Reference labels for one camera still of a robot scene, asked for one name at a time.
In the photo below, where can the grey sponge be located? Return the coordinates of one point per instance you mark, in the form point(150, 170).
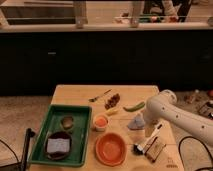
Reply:
point(58, 145)

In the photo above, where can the green plastic tray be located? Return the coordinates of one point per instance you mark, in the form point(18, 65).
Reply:
point(79, 134)

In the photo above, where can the green pepper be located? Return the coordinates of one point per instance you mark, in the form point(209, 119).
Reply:
point(134, 108)

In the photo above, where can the white handled brush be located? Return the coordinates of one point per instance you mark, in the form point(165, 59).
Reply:
point(139, 148)

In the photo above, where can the grey blue towel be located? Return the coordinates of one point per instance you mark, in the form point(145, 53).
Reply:
point(137, 123)

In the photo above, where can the dark brown plate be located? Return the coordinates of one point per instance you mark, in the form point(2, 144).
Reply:
point(57, 155)

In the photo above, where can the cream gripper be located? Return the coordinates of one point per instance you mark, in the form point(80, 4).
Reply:
point(149, 128)

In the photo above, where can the red bowl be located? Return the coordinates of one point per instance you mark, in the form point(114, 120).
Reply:
point(110, 149)

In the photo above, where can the yellow food piece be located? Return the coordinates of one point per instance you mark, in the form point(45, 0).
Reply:
point(112, 111)

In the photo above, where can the brown dried food cluster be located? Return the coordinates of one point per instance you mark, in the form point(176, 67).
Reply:
point(112, 102)

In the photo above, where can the small orange cup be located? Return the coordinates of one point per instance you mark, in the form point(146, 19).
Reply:
point(100, 123)

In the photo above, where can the black stand post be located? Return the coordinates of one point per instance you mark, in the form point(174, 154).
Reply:
point(29, 134)

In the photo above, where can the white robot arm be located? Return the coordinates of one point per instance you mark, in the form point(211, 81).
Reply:
point(163, 106)

